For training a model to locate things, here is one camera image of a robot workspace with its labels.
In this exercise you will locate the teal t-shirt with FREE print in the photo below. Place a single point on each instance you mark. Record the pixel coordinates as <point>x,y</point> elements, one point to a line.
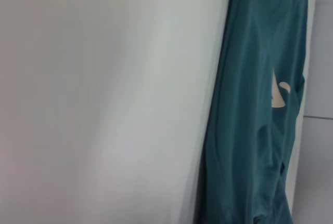
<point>247,52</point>

